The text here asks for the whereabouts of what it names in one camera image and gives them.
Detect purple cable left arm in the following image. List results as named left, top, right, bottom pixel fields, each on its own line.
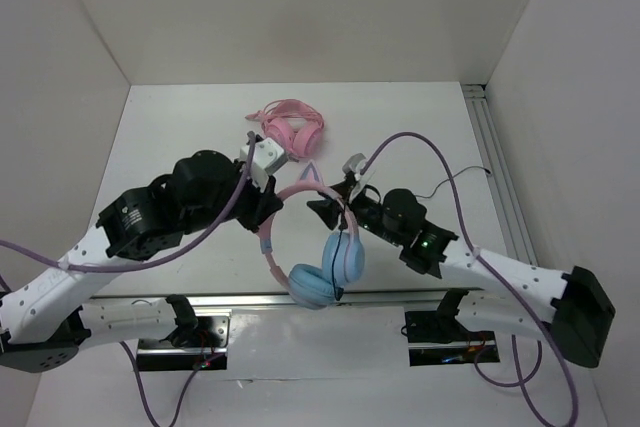
left=0, top=140, right=261, bottom=276

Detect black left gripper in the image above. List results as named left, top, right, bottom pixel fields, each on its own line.
left=183, top=157, right=284, bottom=234

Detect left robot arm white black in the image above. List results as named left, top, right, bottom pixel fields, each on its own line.
left=1, top=141, right=287, bottom=373

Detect left base electronics opening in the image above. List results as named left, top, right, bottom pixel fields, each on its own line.
left=135, top=310, right=231, bottom=372

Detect thin black headphone cable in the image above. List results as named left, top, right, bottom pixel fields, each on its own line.
left=327, top=166, right=494, bottom=304

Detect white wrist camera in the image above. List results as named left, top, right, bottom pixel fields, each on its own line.
left=342, top=153, right=375, bottom=202
left=250, top=137, right=289, bottom=191

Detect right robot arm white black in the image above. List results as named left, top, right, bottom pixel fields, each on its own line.
left=334, top=180, right=615, bottom=368

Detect aluminium rail right side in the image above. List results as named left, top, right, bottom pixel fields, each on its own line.
left=461, top=84, right=538, bottom=266

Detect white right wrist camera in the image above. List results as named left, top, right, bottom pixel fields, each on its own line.
left=342, top=153, right=375, bottom=202

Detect aluminium rail front edge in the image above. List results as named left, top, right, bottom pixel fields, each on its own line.
left=84, top=288, right=481, bottom=318

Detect pink blue cat-ear headphones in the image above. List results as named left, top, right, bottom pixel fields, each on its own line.
left=258, top=161, right=365, bottom=293

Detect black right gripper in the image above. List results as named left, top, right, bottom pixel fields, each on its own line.
left=306, top=179, right=404, bottom=246

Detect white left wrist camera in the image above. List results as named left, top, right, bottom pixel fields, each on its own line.
left=250, top=137, right=289, bottom=191

